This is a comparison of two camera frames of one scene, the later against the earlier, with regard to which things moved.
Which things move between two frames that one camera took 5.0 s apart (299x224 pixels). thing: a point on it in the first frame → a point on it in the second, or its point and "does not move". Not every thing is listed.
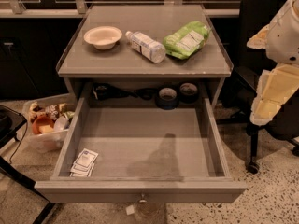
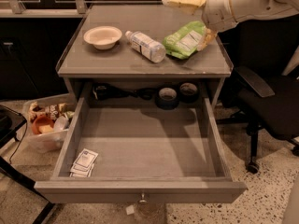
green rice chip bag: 186,41 does not move
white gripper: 284,42 → 217,10
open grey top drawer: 153,153 does not move
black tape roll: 167,99 does not move
